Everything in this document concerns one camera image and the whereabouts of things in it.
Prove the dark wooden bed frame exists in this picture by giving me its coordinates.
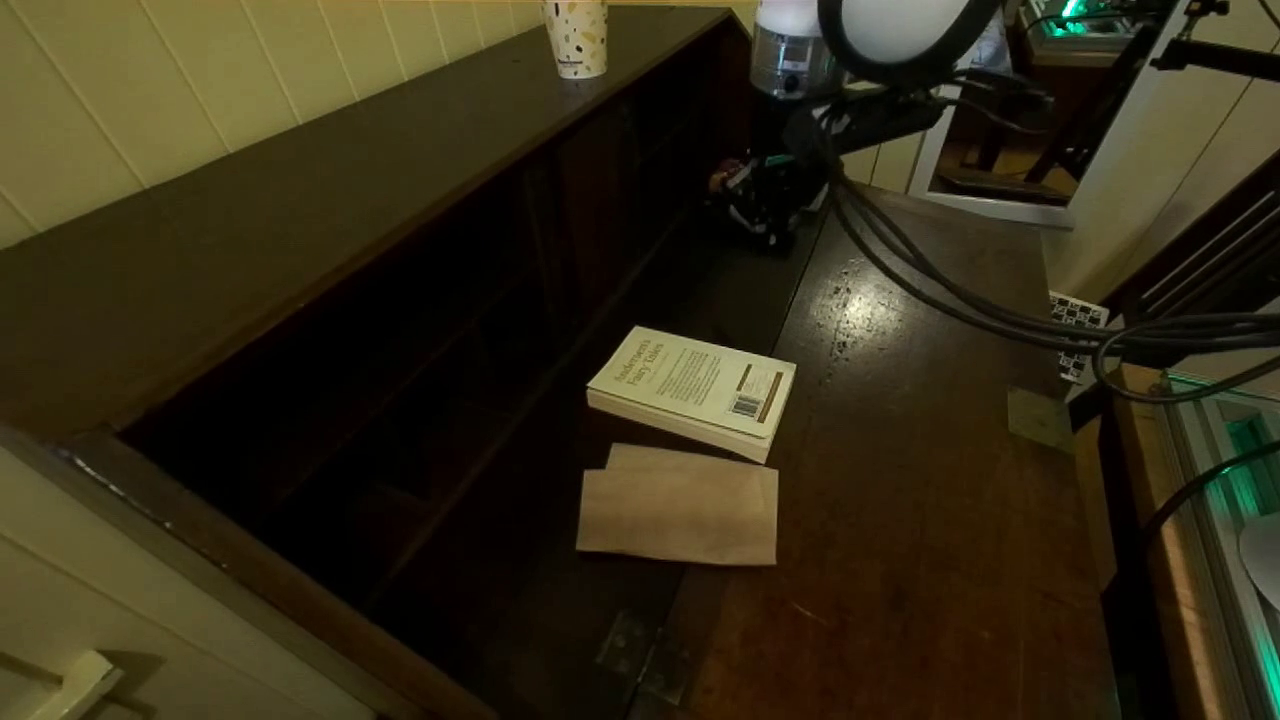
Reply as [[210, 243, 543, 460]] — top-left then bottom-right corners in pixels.
[[1106, 149, 1280, 372]]

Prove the brass desk hinge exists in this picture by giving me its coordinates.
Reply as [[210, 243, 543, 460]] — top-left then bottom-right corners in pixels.
[[593, 609, 699, 711]]

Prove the green lit control box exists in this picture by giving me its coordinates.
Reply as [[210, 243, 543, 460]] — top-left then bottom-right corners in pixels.
[[1155, 368, 1280, 720]]

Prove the white perforated panel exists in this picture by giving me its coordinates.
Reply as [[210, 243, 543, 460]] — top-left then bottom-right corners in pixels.
[[1048, 287, 1122, 401]]

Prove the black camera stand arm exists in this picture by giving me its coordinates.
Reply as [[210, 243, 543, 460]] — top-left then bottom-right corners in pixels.
[[1151, 0, 1280, 83]]

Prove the brown paper envelope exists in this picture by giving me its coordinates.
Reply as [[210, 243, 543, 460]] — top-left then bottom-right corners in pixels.
[[574, 441, 786, 573]]

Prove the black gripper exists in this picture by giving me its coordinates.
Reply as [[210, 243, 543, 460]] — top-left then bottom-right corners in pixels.
[[712, 91, 849, 262]]

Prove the dark wooden secretary desk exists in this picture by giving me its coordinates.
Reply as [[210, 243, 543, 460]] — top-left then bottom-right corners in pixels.
[[0, 0, 1127, 720]]

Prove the wooden side table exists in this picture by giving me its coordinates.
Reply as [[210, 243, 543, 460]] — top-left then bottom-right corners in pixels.
[[1095, 361, 1232, 720]]

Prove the polka dot paper cup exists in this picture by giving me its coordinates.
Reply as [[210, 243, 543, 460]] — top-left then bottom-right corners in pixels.
[[541, 0, 614, 83]]

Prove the small beige paper note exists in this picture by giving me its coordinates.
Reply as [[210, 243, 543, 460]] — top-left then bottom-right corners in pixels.
[[1003, 386, 1075, 452]]

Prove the white paperback book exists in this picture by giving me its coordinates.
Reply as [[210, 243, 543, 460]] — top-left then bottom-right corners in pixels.
[[584, 324, 801, 468]]

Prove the thin black power cable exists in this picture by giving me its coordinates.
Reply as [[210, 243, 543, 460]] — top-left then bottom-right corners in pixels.
[[1146, 436, 1280, 540]]

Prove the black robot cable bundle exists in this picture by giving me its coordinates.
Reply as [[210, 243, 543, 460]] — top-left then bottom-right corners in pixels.
[[825, 65, 1280, 407]]

